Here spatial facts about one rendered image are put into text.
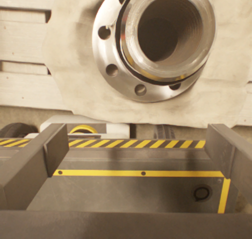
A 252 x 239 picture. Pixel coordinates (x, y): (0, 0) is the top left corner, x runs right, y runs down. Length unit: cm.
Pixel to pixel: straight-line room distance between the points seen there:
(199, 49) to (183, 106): 27
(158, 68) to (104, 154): 19
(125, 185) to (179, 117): 22
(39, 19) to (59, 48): 11
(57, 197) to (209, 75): 43
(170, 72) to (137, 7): 8
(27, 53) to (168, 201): 48
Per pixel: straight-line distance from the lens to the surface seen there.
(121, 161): 35
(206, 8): 25
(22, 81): 56
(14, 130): 65
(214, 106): 52
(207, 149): 17
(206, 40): 24
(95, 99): 46
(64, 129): 16
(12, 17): 59
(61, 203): 44
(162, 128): 56
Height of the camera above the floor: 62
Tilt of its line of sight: 73 degrees down
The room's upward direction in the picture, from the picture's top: 175 degrees counter-clockwise
